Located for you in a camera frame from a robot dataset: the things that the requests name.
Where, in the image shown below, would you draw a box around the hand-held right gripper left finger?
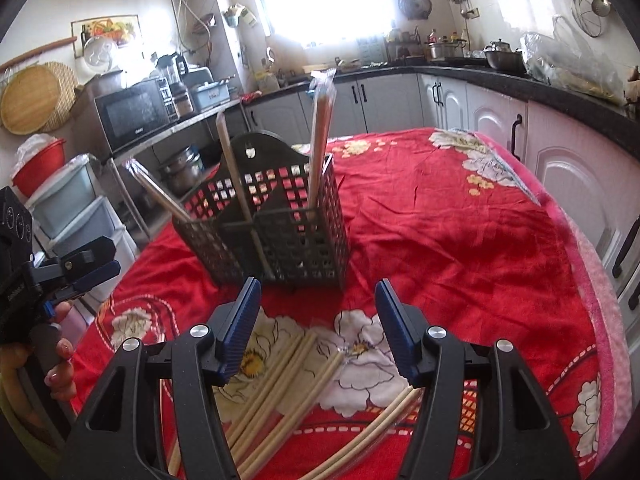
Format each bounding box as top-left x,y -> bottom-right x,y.
59,276 -> 263,480

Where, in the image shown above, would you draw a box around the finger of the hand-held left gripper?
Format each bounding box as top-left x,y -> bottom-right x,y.
31,236 -> 117,283
42,259 -> 122,307

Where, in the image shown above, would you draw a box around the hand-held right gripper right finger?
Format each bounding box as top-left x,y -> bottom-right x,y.
375,278 -> 582,480

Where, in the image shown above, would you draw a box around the bunch of chopsticks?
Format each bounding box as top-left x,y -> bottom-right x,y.
167,329 -> 423,480

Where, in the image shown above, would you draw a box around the dark plastic utensil basket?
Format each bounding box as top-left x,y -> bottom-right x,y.
171,130 -> 351,291

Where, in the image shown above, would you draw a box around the person's left hand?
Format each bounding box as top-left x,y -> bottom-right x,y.
0,301 -> 77,411

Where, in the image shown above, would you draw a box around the plastic drawer unit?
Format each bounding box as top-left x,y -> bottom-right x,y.
25,154 -> 139,272

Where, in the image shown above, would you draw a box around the red plastic basin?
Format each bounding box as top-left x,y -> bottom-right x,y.
11,139 -> 69,199

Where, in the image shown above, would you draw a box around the red floral tablecloth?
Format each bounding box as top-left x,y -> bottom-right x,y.
70,127 -> 608,480

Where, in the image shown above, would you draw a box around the white plastic bag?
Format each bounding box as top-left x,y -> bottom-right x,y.
17,134 -> 51,161

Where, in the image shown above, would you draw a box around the stacked steel pots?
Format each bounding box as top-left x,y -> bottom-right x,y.
159,146 -> 206,196

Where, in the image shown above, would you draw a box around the metal shelf rack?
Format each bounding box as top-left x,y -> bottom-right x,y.
100,97 -> 246,242

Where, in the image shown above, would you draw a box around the black microwave oven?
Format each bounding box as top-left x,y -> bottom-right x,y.
94,77 -> 169,154

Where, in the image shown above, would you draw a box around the round bamboo trays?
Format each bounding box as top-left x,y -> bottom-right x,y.
0,61 -> 81,136

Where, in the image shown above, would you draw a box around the small silver countertop appliance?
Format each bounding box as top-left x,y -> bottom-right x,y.
167,85 -> 194,121

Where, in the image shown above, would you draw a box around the white desk fan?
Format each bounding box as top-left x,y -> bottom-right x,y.
81,37 -> 124,76

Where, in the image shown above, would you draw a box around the pink padded table cover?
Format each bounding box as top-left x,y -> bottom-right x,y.
475,130 -> 632,463

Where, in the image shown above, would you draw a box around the wooden rolling pin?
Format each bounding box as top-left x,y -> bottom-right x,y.
0,36 -> 79,72

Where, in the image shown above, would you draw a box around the grey plastic dish box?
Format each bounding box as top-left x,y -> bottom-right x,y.
190,67 -> 236,114

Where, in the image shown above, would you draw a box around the black blender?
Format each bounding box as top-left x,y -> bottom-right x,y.
155,52 -> 190,84

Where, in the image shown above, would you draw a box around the steel cooking pot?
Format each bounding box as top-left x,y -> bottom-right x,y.
426,40 -> 469,61

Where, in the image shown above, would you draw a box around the striped knife holder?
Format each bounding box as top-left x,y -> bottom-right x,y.
356,37 -> 389,64

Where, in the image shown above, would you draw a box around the black kitchen countertop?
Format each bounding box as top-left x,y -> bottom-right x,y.
245,61 -> 640,154

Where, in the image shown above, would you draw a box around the countertop spice rack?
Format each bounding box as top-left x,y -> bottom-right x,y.
385,27 -> 426,59

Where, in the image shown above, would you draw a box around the dark lidded cooking pot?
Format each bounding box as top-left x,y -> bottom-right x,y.
481,39 -> 527,72

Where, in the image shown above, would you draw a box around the large clear plastic bag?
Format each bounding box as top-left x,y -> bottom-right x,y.
520,15 -> 629,99

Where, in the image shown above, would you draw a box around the fruit wall picture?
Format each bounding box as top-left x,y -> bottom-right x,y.
71,16 -> 139,59

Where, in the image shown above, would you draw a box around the wall mounted caddy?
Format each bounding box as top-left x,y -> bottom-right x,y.
222,4 -> 259,29

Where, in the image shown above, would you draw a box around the small round wall fan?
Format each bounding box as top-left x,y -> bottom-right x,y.
398,0 -> 433,21

